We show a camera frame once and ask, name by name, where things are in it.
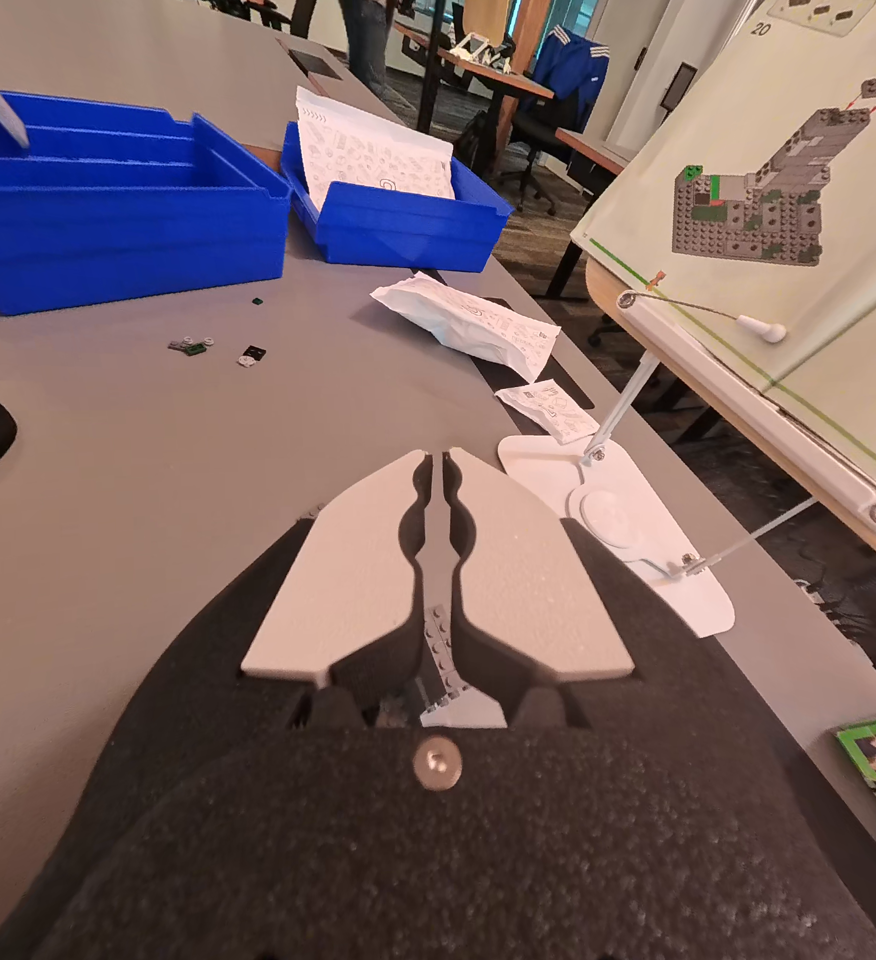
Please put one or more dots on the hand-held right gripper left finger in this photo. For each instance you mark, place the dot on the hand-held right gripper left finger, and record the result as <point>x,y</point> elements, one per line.
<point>333,585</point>

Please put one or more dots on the grey desk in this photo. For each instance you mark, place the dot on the grey desk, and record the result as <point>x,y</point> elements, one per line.
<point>183,465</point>

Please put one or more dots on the black office chair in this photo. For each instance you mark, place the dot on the black office chair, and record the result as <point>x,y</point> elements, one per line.
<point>539,161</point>

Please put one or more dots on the small black tile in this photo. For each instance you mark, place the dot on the small black tile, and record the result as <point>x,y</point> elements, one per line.
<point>256,352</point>

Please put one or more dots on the long grey brick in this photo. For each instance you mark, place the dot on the long grey brick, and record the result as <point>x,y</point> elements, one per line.
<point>441,645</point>

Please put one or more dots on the large white paper bag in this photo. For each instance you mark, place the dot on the large white paper bag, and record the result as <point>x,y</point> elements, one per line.
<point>370,150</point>

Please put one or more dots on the blue striped jacket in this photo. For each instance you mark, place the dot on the blue striped jacket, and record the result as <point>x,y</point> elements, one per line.
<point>565,67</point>

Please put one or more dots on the small blue plastic bin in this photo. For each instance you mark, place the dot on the small blue plastic bin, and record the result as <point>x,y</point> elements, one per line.
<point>408,225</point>

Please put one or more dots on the white desk object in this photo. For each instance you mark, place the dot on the white desk object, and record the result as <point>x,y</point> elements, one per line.
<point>475,49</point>

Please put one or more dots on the small white paper bag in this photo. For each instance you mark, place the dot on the small white paper bag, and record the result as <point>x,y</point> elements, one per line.
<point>550,409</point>

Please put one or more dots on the wood-edged office desk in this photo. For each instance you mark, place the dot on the wood-edged office desk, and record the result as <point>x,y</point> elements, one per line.
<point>595,146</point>
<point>498,79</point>

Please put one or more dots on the black wall panel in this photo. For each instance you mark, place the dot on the black wall panel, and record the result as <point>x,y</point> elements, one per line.
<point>681,86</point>

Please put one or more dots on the medium white paper bag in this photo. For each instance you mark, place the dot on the medium white paper bag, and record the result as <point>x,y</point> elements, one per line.
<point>468,322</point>

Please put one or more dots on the large blue divided bin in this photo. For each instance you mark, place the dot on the large blue divided bin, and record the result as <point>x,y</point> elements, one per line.
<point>108,247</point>

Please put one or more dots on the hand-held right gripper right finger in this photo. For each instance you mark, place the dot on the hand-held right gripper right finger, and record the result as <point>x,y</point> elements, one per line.
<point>543,592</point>

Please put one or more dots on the open building instruction booklet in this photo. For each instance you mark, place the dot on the open building instruction booklet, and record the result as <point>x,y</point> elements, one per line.
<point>632,210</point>

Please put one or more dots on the white book stand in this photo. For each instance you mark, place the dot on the white book stand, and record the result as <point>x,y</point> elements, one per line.
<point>617,525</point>

